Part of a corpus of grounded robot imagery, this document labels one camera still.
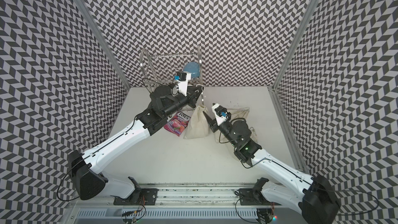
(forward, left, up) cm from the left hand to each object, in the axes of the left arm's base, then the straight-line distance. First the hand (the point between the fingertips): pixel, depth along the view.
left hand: (203, 89), depth 66 cm
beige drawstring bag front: (+6, -20, -28) cm, 34 cm away
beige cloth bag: (-4, +4, -27) cm, 27 cm away
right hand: (-4, -2, -10) cm, 11 cm away
